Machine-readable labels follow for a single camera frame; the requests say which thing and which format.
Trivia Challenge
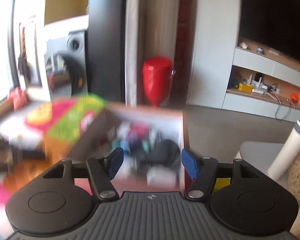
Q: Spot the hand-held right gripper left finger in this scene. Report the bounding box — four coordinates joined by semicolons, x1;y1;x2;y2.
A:
43;147;125;201

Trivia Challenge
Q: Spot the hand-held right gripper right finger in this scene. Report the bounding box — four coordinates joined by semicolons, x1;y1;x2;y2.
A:
181;148;257;201

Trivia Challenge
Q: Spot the black item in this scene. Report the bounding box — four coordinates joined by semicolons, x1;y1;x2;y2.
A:
149;139;181;168

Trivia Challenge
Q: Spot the white plug charger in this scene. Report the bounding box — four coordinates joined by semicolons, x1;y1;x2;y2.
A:
146;167;178;188

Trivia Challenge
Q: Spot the pink cardboard box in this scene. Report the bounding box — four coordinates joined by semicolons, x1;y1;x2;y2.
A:
46;102;191;196

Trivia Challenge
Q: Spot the printed cartoon mat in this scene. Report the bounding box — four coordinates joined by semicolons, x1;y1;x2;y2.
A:
0;92;108;240

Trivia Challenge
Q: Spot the red metal canister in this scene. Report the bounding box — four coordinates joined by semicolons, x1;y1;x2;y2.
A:
142;57;176;108

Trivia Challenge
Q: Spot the yellow shelf box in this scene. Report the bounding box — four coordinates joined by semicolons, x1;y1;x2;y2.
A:
237;83;254;92

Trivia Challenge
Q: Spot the white cylindrical bottle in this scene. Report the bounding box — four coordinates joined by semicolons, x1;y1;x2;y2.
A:
267;119;300;181

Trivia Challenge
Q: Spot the white router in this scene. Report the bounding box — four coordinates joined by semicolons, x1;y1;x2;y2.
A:
247;73;268;95

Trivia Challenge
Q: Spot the grey washing machine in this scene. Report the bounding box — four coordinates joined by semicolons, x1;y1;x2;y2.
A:
45;30;89;103

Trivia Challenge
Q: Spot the dark hanging garment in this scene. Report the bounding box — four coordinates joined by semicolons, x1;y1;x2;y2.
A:
17;52;32;81

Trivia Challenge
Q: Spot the black television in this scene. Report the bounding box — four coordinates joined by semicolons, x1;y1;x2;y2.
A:
239;0;300;67

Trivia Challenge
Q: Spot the grey wall shelf unit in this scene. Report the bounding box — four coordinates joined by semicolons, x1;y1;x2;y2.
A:
222;35;300;117

